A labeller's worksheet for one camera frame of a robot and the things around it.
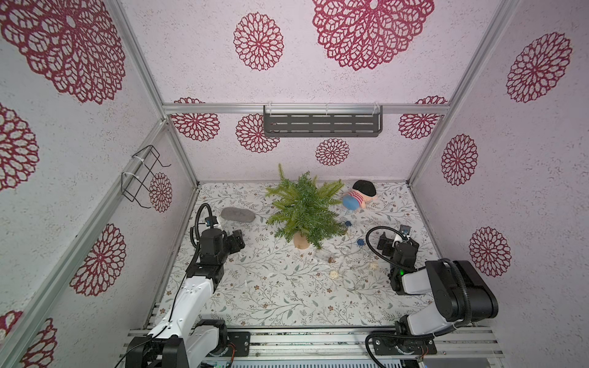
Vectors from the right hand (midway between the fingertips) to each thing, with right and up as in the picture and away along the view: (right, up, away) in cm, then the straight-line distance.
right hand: (397, 233), depth 91 cm
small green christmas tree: (-39, +11, -18) cm, 44 cm away
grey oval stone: (-68, +7, +14) cm, 70 cm away
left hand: (-65, 0, -5) cm, 65 cm away
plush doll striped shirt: (-8, +18, +17) cm, 26 cm away
